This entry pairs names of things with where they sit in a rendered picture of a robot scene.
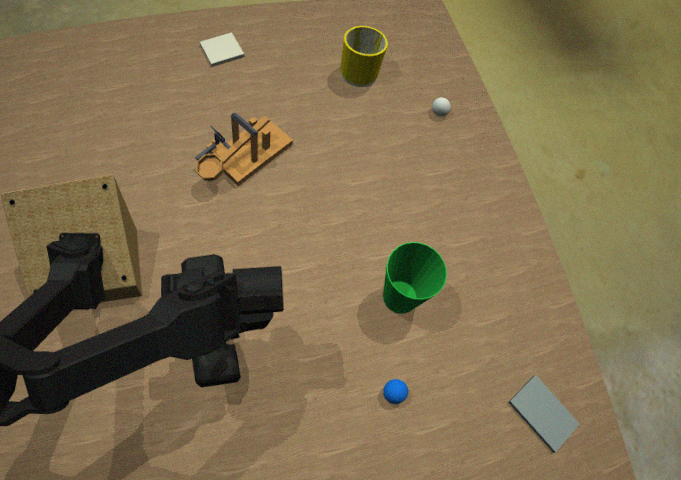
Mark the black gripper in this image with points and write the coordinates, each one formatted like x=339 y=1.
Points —
x=220 y=366

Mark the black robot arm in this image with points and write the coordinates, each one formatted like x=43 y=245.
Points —
x=199 y=310

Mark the yellow cup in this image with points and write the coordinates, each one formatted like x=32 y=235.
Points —
x=363 y=50

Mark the white ball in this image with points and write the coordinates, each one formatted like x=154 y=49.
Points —
x=441 y=107

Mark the blue ball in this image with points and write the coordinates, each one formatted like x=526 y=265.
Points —
x=395 y=391

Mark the green cup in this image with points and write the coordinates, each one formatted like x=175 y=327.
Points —
x=415 y=273

